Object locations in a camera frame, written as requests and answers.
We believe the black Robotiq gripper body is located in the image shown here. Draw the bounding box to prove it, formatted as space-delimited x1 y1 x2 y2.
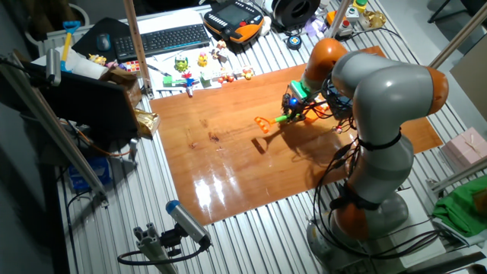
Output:
281 91 306 119

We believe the orange green toy shovel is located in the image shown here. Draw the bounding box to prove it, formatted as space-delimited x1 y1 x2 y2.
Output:
253 101 330 135

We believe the blue yellow toy shovel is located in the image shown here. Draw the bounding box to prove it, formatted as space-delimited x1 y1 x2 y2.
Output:
59 20 82 73

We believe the dark blue box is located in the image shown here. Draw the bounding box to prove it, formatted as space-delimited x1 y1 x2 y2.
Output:
329 92 355 119

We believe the round black disc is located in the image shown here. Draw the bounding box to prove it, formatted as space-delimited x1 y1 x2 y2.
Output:
285 35 303 51

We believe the purple plastic wrap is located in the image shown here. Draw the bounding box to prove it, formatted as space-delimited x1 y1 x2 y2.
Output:
304 14 329 38

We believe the white plastic figure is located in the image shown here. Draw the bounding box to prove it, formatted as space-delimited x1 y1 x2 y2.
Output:
259 15 272 37

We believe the black filament spool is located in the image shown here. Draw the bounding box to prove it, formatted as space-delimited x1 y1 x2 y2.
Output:
272 0 322 30

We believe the grey box red button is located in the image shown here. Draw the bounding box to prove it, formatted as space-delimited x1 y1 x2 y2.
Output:
336 18 355 38

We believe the brown white figure toy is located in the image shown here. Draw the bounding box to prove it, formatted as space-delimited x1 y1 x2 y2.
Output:
211 39 229 62

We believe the blue toy airplane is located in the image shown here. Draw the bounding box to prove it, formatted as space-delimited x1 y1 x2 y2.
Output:
182 78 200 98

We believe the white box green button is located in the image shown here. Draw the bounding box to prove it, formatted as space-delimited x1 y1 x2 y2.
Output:
344 4 361 23

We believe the black orange teach pendant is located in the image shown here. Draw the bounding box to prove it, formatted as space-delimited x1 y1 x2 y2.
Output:
202 0 266 45

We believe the golden foil ornament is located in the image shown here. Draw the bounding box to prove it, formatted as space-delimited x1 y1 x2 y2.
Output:
359 9 388 30

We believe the green frog toy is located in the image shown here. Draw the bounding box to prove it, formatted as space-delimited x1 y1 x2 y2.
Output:
173 54 190 74

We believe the green toy stick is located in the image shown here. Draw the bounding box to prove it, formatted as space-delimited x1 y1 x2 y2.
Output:
162 75 187 88

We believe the black pen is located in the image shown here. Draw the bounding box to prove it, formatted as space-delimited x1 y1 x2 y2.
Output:
146 63 172 77

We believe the golden foil bag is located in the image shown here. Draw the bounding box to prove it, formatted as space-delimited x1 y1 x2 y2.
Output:
133 108 161 140

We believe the white paper sheet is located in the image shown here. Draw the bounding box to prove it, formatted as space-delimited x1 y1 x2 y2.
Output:
144 49 225 93
135 9 208 36

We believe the black keyboard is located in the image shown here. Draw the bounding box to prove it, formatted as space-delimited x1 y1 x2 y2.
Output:
113 23 212 63

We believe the brown cardboard box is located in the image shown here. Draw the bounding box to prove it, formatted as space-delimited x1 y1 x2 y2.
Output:
100 68 143 110

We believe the colourful paint palette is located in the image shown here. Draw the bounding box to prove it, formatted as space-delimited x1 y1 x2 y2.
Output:
121 59 142 74

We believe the pink gift box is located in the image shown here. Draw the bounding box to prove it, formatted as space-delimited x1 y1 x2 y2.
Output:
441 126 487 171

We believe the brown cardboard panel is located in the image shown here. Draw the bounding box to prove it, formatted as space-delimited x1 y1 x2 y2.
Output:
450 44 487 123

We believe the green cloth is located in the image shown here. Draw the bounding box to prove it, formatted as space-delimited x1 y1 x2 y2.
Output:
432 174 487 239

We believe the short aluminium profile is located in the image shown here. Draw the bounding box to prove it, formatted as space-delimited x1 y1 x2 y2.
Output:
132 222 179 274

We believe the black mouse pad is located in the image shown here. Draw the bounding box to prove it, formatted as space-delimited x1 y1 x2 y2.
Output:
71 17 132 64

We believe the black computer mouse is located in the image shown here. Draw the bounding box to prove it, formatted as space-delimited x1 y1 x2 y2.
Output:
95 32 112 53

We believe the black monitor panel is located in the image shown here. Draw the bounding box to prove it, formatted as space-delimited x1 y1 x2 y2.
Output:
21 62 140 142

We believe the black office chair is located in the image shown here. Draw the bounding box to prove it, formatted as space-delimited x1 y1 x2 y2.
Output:
428 0 487 24

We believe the blue plastic box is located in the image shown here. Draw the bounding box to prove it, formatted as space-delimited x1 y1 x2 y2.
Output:
68 155 113 193

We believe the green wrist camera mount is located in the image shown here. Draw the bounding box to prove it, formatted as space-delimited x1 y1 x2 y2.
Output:
288 79 312 103

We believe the black cable bundle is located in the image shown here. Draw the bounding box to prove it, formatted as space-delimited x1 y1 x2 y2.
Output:
310 74 442 262

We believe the aluminium frame bar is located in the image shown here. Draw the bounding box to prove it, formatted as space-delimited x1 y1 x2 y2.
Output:
425 155 487 194
0 51 110 209
122 0 155 100
428 2 487 70
325 0 354 41

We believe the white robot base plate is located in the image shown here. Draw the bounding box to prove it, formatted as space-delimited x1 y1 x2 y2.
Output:
380 188 447 269

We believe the silver camera blue cap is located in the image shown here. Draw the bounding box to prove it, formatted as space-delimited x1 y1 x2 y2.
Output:
165 199 212 247

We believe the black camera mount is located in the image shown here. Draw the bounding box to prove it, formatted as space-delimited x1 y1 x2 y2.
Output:
159 224 184 258

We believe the orange cable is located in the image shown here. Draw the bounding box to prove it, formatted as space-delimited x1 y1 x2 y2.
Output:
59 119 132 159

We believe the black camera cable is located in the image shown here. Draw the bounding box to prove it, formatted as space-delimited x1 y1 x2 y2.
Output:
116 235 212 266

